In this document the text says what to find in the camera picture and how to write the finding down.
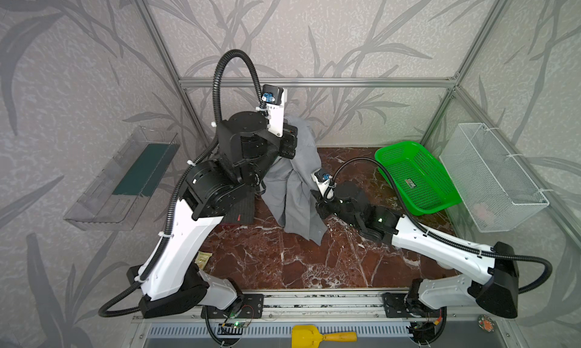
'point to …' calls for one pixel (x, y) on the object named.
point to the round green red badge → (486, 323)
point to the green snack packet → (202, 259)
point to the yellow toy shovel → (305, 336)
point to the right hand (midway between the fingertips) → (314, 182)
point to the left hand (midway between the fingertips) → (293, 111)
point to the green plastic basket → (423, 183)
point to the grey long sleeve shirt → (287, 193)
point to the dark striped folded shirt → (242, 212)
